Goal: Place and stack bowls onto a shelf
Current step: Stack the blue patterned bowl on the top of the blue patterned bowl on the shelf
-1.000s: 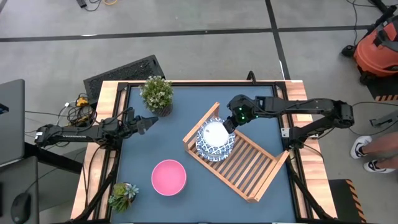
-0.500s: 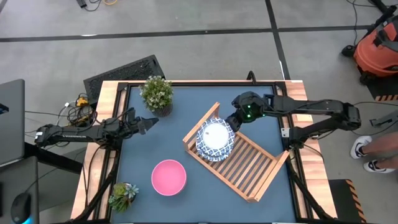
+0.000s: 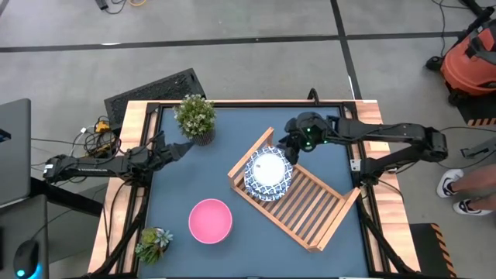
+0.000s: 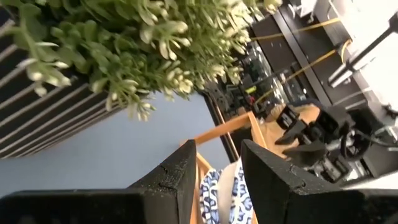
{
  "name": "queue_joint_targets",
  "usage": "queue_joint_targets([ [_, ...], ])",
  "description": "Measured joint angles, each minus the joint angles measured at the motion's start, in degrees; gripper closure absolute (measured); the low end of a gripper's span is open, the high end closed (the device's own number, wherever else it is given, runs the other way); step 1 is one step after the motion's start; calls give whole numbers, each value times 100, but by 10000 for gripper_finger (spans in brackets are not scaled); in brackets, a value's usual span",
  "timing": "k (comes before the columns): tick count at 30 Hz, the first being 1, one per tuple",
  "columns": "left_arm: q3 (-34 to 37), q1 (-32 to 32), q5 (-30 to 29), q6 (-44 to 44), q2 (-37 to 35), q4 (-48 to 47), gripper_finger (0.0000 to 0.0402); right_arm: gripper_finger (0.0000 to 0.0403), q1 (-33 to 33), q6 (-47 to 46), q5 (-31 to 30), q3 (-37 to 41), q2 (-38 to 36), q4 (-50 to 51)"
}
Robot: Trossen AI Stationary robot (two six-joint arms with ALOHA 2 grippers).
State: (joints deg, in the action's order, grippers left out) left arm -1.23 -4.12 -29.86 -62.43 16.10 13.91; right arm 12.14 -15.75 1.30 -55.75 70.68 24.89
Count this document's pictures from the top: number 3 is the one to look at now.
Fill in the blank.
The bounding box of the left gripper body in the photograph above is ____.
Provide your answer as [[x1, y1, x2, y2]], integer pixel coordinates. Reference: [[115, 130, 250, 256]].
[[153, 131, 182, 167]]

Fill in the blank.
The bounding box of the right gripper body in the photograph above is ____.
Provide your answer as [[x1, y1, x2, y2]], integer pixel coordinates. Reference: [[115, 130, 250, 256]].
[[284, 112, 339, 153]]

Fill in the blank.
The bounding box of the wooden slatted shelf rack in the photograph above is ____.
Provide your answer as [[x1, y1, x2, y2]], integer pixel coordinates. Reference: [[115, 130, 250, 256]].
[[227, 126, 362, 253]]

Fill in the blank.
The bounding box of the pink plastic bowl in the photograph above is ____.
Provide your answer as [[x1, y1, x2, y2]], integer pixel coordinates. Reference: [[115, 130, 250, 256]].
[[188, 198, 234, 245]]

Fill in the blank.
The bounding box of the white-flowered plant in striped pot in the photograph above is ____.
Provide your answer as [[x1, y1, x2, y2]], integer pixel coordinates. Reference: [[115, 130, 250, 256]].
[[173, 94, 217, 147]]

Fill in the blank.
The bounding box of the blue table mat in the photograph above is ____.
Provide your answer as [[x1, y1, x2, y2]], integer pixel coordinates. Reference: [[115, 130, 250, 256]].
[[138, 106, 370, 278]]

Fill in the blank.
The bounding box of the black perforated panel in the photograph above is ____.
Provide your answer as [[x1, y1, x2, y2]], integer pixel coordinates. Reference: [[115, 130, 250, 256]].
[[103, 67, 207, 127]]

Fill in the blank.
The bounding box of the green succulent plant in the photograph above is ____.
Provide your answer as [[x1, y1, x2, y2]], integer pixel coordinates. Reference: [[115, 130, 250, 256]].
[[134, 226, 174, 266]]

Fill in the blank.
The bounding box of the grey laptop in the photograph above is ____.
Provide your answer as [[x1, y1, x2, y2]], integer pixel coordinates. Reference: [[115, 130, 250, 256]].
[[0, 98, 32, 207]]

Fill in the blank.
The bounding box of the black hazard-striped mat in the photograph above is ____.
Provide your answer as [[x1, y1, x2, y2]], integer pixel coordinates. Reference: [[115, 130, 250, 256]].
[[408, 222, 459, 279], [456, 95, 496, 127]]

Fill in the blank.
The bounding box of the grey metal stand foot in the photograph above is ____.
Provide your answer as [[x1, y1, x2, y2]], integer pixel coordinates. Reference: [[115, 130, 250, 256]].
[[460, 136, 496, 160]]

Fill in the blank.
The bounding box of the orange shop vacuum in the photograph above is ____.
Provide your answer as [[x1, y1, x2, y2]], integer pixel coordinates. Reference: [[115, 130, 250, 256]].
[[425, 7, 496, 106]]

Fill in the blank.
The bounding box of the black computer mouse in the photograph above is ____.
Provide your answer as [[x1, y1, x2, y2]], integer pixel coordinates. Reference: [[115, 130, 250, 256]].
[[12, 239, 40, 279]]

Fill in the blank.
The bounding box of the tangle of black cables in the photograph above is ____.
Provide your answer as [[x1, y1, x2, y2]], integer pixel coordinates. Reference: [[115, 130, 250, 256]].
[[30, 115, 122, 184]]

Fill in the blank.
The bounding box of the black floor cable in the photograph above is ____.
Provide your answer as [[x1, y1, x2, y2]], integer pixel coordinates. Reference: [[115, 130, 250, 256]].
[[394, 126, 496, 174]]

